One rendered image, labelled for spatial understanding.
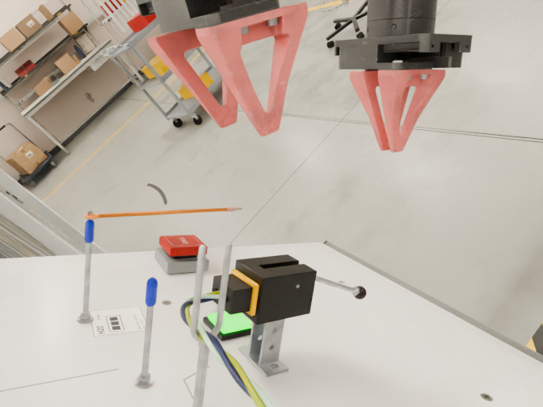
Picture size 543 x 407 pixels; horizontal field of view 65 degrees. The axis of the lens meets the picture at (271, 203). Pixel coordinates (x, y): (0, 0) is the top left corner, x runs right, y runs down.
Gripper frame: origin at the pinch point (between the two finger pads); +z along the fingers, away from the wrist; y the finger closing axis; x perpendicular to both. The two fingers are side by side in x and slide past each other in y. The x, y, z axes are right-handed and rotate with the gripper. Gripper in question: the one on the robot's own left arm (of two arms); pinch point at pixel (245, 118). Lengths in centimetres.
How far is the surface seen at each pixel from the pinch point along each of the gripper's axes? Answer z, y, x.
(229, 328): 19.8, -5.0, -4.5
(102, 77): 66, -807, 194
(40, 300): 14.7, -18.5, -17.6
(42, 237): 29, -73, -15
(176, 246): 18.0, -21.2, -2.1
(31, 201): 29, -105, -13
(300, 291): 15.0, 1.6, 0.2
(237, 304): 13.0, 1.0, -5.3
